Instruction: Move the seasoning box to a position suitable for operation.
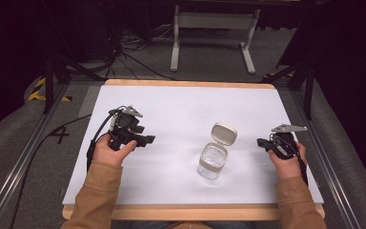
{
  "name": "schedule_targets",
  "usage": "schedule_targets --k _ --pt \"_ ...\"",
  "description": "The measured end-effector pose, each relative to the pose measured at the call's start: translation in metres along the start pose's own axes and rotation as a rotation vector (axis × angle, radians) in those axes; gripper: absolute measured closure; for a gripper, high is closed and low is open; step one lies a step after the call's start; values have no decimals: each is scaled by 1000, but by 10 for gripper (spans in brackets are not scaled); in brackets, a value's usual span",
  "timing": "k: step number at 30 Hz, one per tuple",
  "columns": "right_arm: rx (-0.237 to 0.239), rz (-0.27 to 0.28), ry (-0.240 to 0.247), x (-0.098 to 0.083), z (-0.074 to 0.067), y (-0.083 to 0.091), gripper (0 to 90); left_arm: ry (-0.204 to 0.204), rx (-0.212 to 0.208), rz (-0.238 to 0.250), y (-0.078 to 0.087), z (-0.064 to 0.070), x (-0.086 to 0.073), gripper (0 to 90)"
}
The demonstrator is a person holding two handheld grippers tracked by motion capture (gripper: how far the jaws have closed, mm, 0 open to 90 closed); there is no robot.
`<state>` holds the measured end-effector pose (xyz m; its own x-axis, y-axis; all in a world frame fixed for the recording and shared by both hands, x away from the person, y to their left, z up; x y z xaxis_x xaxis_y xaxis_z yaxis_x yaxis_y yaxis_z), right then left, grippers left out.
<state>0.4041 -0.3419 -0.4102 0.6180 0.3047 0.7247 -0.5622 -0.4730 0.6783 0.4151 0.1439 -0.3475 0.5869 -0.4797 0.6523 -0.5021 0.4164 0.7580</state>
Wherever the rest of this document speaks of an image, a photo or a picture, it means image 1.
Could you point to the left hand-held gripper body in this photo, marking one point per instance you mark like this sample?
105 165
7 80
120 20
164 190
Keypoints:
125 125

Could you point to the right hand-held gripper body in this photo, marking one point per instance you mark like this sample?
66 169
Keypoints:
284 140

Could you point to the clear jar with hinged lid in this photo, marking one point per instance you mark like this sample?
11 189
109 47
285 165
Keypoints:
215 152

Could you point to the person's right hand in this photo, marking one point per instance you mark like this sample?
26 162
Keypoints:
287 167

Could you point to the person's left hand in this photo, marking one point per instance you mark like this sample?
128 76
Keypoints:
109 152

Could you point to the white paper sheet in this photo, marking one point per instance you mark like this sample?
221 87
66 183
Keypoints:
184 146

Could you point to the black tripod stand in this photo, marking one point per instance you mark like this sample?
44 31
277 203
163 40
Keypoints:
301 79
57 70

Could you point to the yellow and black floor tape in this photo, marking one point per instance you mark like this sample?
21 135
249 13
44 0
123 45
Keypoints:
43 92

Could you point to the aluminium floor rail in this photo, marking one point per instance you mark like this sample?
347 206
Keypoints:
325 159
19 165

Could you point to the white metal table frame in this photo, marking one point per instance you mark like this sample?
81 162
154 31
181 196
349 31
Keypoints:
214 35

